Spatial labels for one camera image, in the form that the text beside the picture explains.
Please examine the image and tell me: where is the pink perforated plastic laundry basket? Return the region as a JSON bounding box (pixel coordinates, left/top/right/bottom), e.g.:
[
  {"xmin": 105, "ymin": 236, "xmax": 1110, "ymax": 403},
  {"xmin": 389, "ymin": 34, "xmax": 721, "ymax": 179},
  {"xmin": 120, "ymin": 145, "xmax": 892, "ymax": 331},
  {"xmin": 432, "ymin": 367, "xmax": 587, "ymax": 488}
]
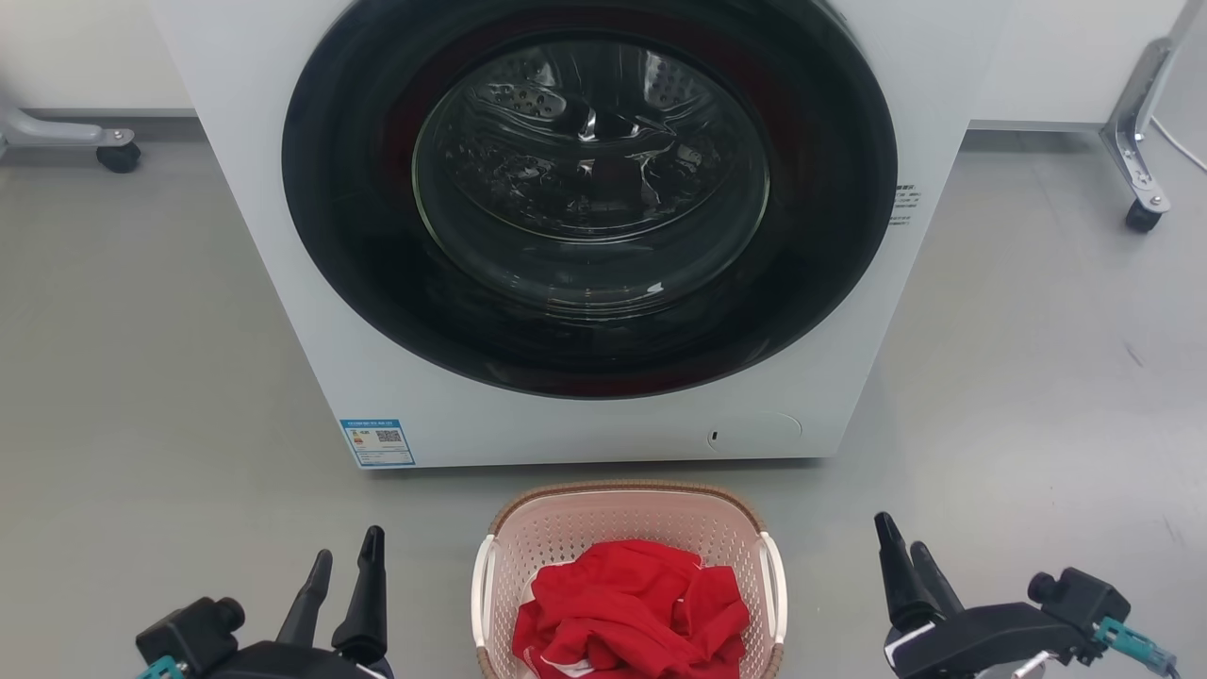
[{"xmin": 471, "ymin": 481, "xmax": 788, "ymax": 679}]

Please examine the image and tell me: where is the grey metal frame leg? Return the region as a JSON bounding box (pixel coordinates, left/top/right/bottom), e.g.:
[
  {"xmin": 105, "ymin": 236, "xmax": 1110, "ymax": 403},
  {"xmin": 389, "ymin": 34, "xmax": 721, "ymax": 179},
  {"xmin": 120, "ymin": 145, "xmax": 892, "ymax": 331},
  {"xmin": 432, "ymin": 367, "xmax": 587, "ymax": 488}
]
[
  {"xmin": 1101, "ymin": 0, "xmax": 1207, "ymax": 214},
  {"xmin": 0, "ymin": 107, "xmax": 136, "ymax": 152}
]

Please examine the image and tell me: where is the red garment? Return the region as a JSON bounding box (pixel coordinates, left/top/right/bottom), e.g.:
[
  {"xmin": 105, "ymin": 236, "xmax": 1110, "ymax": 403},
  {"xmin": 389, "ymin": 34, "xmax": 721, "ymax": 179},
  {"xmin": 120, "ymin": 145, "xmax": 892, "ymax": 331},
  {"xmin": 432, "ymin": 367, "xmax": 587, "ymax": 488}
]
[{"xmin": 512, "ymin": 539, "xmax": 751, "ymax": 679}]

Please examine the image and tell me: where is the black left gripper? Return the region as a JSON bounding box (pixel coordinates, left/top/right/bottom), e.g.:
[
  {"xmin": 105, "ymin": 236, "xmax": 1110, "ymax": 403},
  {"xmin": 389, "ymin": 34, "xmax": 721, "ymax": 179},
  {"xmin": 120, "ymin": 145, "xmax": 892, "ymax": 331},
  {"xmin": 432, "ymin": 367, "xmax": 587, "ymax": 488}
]
[{"xmin": 203, "ymin": 526, "xmax": 395, "ymax": 679}]

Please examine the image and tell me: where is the thin white floor cable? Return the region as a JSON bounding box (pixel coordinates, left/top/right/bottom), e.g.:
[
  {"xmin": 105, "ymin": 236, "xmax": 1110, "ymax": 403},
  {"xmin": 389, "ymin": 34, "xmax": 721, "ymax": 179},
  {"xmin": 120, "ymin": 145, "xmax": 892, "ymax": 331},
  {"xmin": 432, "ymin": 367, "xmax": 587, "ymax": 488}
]
[{"xmin": 1150, "ymin": 116, "xmax": 1207, "ymax": 176}]

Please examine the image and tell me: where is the white front-load washing machine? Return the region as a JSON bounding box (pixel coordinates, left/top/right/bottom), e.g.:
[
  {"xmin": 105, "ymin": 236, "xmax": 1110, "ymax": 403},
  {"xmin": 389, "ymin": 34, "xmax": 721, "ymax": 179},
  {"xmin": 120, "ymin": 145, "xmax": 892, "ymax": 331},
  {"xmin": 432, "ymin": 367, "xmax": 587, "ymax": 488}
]
[{"xmin": 151, "ymin": 0, "xmax": 1015, "ymax": 470}]

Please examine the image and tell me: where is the blue energy label sticker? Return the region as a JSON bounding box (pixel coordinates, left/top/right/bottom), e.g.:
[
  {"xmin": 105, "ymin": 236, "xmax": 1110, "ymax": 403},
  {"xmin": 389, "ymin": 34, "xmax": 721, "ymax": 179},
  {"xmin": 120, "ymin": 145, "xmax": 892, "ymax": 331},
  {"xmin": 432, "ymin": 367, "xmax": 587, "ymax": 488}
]
[{"xmin": 339, "ymin": 419, "xmax": 416, "ymax": 468}]

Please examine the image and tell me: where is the round black washer door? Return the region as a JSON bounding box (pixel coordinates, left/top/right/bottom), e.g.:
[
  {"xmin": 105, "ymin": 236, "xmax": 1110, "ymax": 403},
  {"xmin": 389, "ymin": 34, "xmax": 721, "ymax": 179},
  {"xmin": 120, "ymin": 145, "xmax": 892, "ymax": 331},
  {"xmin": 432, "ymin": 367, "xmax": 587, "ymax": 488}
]
[{"xmin": 281, "ymin": 0, "xmax": 899, "ymax": 400}]

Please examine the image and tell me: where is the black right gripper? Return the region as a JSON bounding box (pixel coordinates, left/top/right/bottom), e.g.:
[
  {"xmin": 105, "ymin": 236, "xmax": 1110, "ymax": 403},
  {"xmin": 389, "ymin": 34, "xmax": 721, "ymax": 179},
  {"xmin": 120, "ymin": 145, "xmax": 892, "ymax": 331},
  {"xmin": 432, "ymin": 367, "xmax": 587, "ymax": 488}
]
[{"xmin": 874, "ymin": 512, "xmax": 1085, "ymax": 679}]

